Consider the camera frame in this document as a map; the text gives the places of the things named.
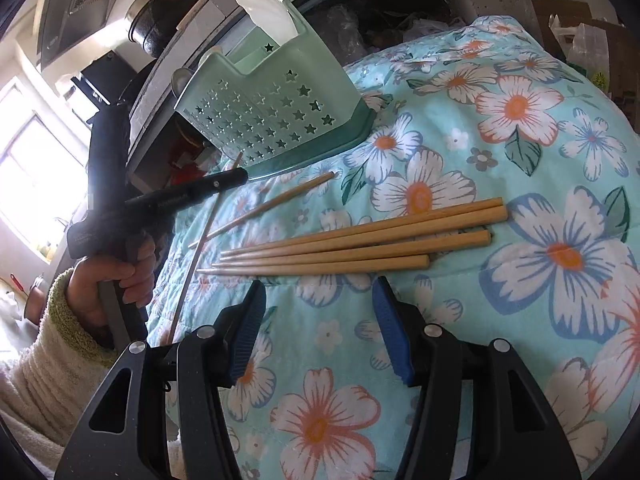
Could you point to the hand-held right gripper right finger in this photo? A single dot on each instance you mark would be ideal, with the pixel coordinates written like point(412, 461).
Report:
point(395, 332)

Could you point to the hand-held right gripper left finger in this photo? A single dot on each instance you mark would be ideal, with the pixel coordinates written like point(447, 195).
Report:
point(247, 332)

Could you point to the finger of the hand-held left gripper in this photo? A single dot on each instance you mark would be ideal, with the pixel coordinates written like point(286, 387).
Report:
point(215, 181)

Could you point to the tan wooden chopstick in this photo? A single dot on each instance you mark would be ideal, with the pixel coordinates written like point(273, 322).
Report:
point(400, 222)
point(425, 228)
point(280, 199)
point(350, 265)
point(400, 246)
point(200, 247)

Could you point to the green star-cut utensil holder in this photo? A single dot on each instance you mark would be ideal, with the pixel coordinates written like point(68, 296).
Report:
point(260, 110)

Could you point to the metal spoon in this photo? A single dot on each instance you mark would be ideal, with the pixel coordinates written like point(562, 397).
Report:
point(181, 81)

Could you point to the white plastic ladle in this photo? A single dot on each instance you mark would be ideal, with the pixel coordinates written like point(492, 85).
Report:
point(262, 10)

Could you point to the person's left forearm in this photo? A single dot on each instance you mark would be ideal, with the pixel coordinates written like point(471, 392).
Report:
point(45, 385)

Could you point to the person's left hand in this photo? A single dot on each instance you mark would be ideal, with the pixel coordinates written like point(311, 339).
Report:
point(87, 290)

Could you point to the floral turquoise blanket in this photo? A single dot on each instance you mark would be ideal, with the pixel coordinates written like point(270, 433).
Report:
point(450, 310)

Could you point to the window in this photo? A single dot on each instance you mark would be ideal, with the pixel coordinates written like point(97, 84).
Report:
point(35, 170)

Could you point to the black cooking pot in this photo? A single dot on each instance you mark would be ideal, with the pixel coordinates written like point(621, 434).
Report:
point(160, 15)

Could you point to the clear plastic bag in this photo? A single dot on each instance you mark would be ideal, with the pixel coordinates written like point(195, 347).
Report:
point(345, 30)

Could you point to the white plastic bag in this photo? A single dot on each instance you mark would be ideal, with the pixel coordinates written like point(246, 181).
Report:
point(580, 42)

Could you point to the cardboard boxes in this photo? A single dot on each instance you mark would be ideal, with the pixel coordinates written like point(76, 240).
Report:
point(615, 50)

